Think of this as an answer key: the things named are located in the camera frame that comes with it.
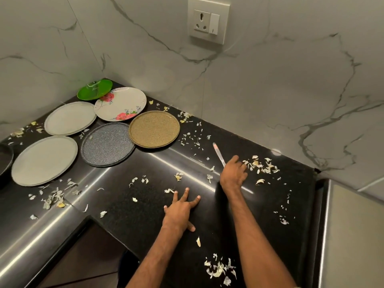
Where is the green plate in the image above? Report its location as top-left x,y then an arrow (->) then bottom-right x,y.
77,79 -> 113,101

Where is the person's left hand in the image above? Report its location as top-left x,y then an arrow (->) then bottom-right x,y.
163,188 -> 201,233

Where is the person's right forearm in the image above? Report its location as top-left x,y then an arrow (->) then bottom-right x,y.
223,189 -> 298,288

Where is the white floral plate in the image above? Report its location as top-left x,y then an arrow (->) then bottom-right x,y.
94,87 -> 147,122

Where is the person's left forearm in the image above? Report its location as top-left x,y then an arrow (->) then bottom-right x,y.
126,223 -> 184,288

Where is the dark grey speckled plate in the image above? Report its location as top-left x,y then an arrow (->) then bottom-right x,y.
80,122 -> 136,168

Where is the tan speckled plate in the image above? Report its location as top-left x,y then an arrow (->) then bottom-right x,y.
128,110 -> 181,149

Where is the white wall socket with switch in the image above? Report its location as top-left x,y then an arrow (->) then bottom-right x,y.
188,0 -> 231,45

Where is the white knife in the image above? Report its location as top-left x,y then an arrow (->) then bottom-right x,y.
213,143 -> 226,168

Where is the pile of garlic peels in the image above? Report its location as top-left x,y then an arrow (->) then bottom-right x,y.
8,121 -> 45,146
177,111 -> 212,154
204,253 -> 237,287
242,155 -> 281,186
128,172 -> 215,195
28,178 -> 82,221
272,189 -> 296,226

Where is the large light grey plate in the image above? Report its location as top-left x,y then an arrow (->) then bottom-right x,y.
11,136 -> 78,187

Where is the grey appliance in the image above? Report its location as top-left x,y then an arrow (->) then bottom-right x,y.
317,178 -> 384,288

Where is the black plate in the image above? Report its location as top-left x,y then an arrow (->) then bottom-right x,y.
0,143 -> 14,177

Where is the person's right hand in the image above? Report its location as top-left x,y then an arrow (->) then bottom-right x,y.
220,155 -> 248,196

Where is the small light grey plate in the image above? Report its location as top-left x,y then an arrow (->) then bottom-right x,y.
44,101 -> 97,137

